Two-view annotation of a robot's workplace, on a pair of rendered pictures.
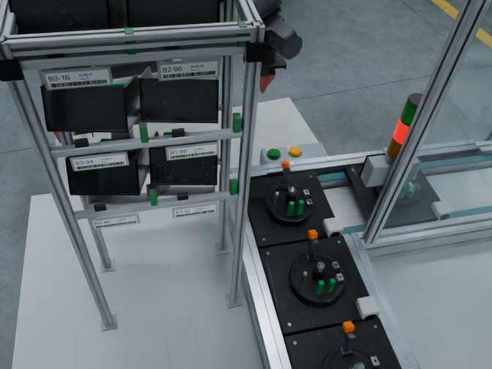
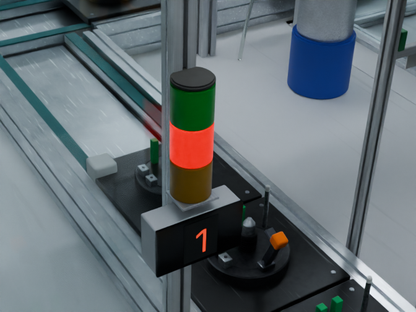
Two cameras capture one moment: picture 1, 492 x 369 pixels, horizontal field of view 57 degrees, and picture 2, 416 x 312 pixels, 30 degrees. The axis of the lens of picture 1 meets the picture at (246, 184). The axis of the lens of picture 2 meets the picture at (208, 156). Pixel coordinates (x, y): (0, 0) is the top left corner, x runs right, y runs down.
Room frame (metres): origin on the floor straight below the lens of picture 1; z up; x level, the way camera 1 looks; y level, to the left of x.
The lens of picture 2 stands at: (1.49, -0.53, 1.82)
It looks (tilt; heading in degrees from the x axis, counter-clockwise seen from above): 34 degrees down; 164
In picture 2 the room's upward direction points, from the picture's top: 2 degrees clockwise
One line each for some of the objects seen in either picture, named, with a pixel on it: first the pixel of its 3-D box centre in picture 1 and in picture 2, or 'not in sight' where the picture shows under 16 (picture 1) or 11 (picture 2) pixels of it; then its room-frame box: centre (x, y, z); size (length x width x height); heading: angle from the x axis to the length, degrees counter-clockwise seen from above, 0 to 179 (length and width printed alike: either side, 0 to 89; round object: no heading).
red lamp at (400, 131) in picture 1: (407, 129); (191, 138); (0.77, -0.34, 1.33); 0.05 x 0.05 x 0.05
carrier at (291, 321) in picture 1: (318, 271); (247, 236); (0.59, -0.20, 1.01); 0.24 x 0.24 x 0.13; 16
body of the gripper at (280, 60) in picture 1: (265, 53); not in sight; (1.00, -0.02, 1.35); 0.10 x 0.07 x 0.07; 106
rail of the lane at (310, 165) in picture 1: (352, 168); not in sight; (1.06, -0.35, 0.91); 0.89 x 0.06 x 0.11; 106
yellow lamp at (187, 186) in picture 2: (400, 146); (190, 174); (0.77, -0.34, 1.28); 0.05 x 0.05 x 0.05
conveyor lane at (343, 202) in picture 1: (381, 209); not in sight; (0.89, -0.42, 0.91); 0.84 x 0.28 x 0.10; 106
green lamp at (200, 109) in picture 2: (415, 111); (192, 101); (0.77, -0.34, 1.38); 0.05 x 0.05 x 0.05
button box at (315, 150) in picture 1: (293, 158); not in sight; (1.06, -0.15, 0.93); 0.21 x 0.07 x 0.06; 106
